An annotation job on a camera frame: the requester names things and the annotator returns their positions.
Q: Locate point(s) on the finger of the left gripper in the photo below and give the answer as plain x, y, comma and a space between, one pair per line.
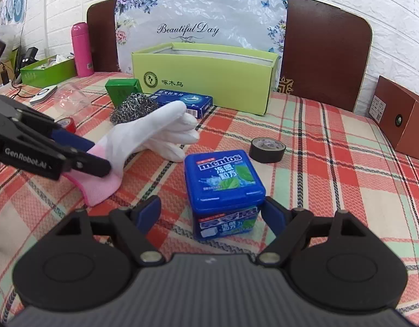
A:
87, 163
65, 138

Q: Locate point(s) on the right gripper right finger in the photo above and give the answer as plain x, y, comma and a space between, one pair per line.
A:
290, 228

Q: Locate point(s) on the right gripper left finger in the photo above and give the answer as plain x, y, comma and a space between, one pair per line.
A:
130, 229

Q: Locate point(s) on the blue mentos box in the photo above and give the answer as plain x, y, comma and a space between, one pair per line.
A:
224, 193

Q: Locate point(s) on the white pink glove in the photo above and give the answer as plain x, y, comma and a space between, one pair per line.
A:
162, 131

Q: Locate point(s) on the clear plastic cup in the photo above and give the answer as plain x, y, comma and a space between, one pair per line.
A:
70, 101

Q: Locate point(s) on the white round charger device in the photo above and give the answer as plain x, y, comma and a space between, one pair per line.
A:
43, 95

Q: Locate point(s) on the dark green tray box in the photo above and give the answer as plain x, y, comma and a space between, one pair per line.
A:
50, 71

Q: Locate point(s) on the plaid bed sheet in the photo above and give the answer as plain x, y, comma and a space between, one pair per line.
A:
334, 160

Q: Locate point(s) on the dark green small box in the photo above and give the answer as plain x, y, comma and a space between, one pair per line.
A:
120, 89

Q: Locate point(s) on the black tape roll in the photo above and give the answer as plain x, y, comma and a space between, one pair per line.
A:
266, 150

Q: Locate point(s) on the steel wool scrubber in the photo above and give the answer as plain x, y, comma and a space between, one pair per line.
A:
135, 106

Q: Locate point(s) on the black charger adapter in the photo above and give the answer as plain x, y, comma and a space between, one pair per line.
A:
29, 57

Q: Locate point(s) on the pink thermos bottle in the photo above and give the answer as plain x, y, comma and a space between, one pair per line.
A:
81, 46

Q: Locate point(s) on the blue flat medicine box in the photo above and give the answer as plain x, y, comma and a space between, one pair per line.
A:
196, 105

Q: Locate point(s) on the light green open box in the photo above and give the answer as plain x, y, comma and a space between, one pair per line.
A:
235, 77

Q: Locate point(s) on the brown cardboard shoe box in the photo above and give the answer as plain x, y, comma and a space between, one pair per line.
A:
396, 111

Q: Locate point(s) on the brown wooden headboard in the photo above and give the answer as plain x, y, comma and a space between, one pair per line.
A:
324, 58

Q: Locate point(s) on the floral plastic bag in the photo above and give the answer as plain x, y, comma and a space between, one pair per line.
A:
251, 24

